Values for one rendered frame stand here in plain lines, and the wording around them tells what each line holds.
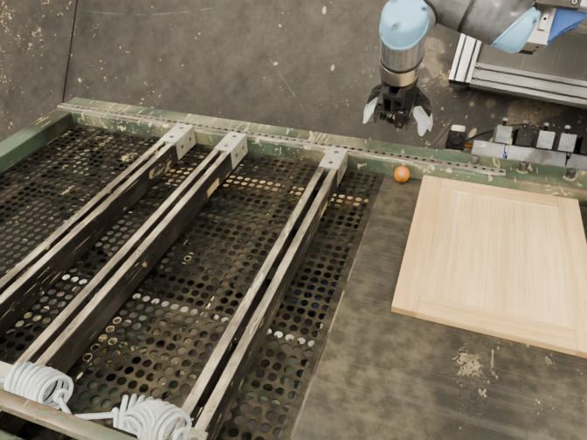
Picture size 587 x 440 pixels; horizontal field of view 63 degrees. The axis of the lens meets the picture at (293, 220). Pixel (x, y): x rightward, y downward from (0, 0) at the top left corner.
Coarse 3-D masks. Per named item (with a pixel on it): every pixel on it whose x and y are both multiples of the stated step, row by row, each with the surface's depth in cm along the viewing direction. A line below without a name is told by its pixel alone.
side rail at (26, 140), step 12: (36, 120) 178; (48, 120) 178; (60, 120) 179; (72, 120) 185; (24, 132) 171; (36, 132) 171; (48, 132) 175; (60, 132) 180; (0, 144) 164; (12, 144) 164; (24, 144) 166; (36, 144) 171; (0, 156) 158; (12, 156) 162; (24, 156) 167; (48, 156) 177; (0, 168) 159
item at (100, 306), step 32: (224, 160) 150; (192, 192) 135; (160, 224) 124; (128, 256) 117; (160, 256) 124; (96, 288) 107; (128, 288) 113; (64, 320) 100; (96, 320) 104; (32, 352) 94; (64, 352) 96; (0, 384) 84; (0, 416) 83
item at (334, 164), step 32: (320, 192) 134; (288, 224) 123; (288, 256) 114; (256, 288) 106; (256, 320) 98; (224, 352) 93; (256, 352) 100; (224, 384) 87; (128, 416) 65; (192, 416) 83; (224, 416) 88
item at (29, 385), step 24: (24, 384) 72; (48, 384) 72; (72, 384) 75; (0, 408) 65; (24, 408) 64; (48, 408) 64; (168, 408) 69; (72, 432) 61; (96, 432) 61; (120, 432) 61
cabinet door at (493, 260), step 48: (432, 192) 142; (480, 192) 141; (528, 192) 141; (432, 240) 125; (480, 240) 125; (528, 240) 124; (576, 240) 124; (432, 288) 112; (480, 288) 112; (528, 288) 111; (576, 288) 111; (528, 336) 100; (576, 336) 100
